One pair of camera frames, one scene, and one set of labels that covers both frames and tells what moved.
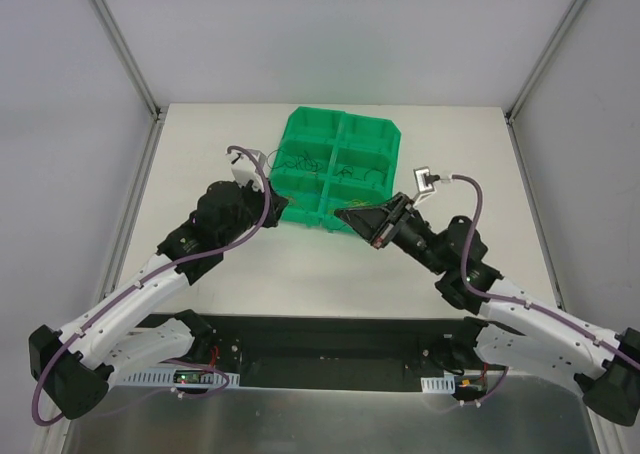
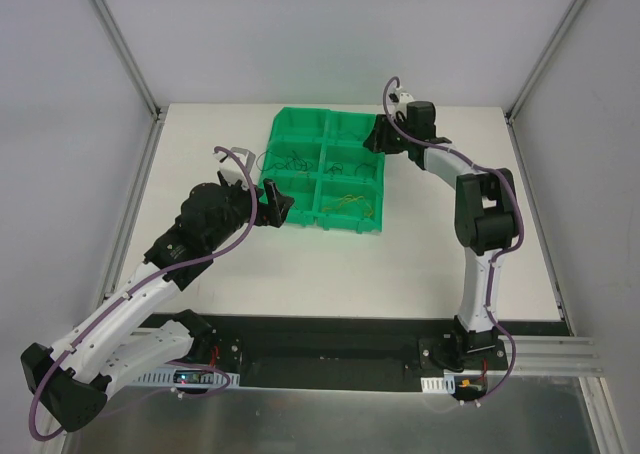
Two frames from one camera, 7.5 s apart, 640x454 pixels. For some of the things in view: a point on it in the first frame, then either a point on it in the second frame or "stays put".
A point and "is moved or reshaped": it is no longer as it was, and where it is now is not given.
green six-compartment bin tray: [332, 160] stays put
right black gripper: [391, 222] -> [388, 137]
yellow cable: [358, 203] is moved or reshaped
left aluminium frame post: [122, 45] stays put
